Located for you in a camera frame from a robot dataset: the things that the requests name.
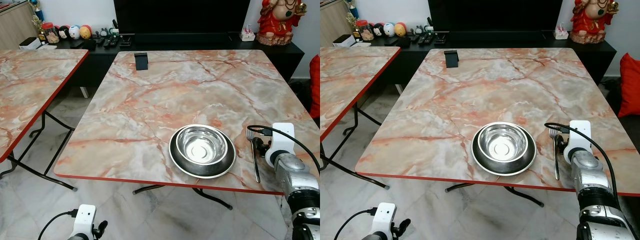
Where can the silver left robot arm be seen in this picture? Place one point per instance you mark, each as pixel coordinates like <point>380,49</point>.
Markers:
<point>77,237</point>
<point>376,237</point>

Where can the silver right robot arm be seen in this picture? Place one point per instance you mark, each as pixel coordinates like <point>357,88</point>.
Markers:
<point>597,195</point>
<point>297,185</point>

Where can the stainless steel bowl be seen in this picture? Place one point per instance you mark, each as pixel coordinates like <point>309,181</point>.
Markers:
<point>201,145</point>
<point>502,142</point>

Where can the black plate with white rim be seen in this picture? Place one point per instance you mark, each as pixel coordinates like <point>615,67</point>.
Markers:
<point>502,167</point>
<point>200,170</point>

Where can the black metal table legs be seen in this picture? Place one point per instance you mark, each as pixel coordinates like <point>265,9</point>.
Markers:
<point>522,195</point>
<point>210,196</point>
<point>350,145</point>
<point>45,150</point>

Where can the red cushion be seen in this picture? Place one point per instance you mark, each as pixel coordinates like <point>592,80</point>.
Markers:
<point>315,87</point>
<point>631,85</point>

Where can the small white pink ornament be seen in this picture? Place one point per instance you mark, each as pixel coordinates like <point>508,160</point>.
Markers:
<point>247,35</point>
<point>561,32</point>

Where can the black TV console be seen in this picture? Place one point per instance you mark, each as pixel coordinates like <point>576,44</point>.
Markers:
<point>200,42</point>
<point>500,41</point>

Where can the red laughing Buddha statue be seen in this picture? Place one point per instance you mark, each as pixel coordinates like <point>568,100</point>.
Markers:
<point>594,21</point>
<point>280,22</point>

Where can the small black stand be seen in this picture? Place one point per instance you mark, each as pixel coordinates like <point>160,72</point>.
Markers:
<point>141,61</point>
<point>452,59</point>

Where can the small white box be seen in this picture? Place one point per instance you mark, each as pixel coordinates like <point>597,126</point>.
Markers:
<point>30,43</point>
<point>343,40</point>

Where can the black flat screen television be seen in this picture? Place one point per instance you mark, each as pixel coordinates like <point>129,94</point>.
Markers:
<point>180,17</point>
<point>495,15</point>

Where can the red lidded clear jar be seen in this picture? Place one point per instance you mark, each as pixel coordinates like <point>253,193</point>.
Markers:
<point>50,34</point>
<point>365,31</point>

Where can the gold trophy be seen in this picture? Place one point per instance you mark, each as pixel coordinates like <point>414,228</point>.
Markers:
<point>352,12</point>
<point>36,17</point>

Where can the black round plush figurine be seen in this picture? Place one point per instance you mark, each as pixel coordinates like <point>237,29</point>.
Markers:
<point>378,30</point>
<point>63,33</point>

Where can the green white mug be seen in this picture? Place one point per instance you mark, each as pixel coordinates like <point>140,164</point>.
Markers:
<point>115,31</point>
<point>430,28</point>

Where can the white round figurine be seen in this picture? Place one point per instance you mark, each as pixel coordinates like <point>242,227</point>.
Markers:
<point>74,32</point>
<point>389,29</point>

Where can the orange yellow round figurine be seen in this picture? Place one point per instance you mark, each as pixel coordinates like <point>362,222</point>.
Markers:
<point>400,29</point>
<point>86,32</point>

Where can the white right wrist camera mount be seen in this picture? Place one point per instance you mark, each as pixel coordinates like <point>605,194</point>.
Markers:
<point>281,140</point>
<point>579,137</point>

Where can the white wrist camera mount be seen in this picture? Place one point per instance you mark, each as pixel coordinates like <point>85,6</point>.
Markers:
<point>385,218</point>
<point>579,137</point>
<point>85,220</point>
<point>281,140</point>

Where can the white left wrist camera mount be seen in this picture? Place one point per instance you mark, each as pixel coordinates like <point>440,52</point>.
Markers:
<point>85,220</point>
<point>385,218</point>

